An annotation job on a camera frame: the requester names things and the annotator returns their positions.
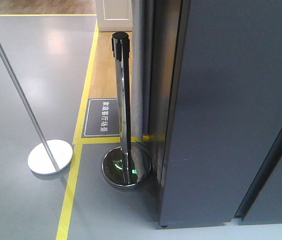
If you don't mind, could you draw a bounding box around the silver sign stand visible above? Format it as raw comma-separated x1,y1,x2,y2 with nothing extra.
0,43,73,176

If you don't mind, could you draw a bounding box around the dark grey fridge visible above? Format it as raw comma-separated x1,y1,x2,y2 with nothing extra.
133,0,282,229

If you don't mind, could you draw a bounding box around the chrome stanchion post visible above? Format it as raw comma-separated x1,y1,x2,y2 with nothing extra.
102,31,151,189

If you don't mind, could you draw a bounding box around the white cabinet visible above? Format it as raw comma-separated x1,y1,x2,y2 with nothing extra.
95,0,132,32

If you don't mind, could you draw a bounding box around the dark floor sign sticker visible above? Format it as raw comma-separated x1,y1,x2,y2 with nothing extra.
82,98,119,138

